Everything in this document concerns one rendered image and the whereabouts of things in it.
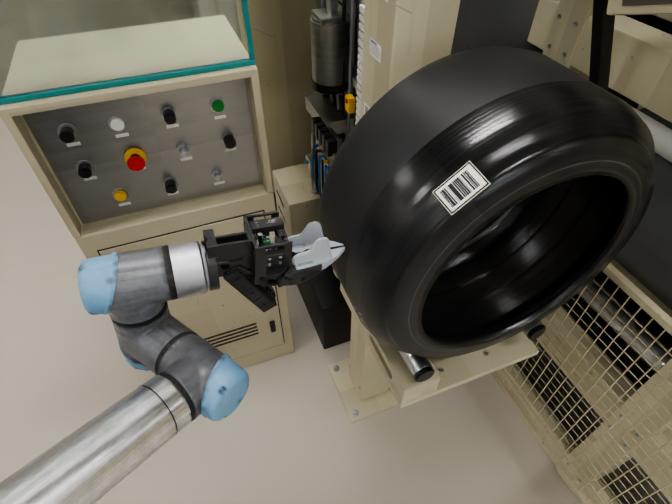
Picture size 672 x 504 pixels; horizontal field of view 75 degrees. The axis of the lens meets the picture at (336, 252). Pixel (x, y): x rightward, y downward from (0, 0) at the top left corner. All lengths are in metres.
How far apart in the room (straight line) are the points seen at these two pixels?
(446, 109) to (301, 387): 1.48
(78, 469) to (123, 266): 0.23
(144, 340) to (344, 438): 1.28
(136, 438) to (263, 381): 1.42
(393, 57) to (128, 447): 0.72
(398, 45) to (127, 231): 0.87
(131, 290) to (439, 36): 0.67
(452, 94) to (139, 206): 0.94
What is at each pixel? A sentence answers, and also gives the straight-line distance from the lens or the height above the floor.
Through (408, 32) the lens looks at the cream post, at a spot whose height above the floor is 1.43.
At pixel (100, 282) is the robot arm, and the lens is 0.61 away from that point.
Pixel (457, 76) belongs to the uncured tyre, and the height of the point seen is 1.44.
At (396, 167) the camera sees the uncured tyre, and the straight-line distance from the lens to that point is 0.63.
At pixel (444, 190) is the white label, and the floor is 1.37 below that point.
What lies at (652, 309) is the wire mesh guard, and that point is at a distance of 1.10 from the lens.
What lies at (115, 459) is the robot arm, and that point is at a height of 1.23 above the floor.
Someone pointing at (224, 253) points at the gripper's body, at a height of 1.29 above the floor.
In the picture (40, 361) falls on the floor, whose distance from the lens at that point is 2.37.
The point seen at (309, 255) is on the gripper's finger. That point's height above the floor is 1.25.
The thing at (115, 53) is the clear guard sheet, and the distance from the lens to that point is 1.13.
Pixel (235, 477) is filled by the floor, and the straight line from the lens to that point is 1.83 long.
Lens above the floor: 1.72
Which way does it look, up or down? 46 degrees down
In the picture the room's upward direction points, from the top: straight up
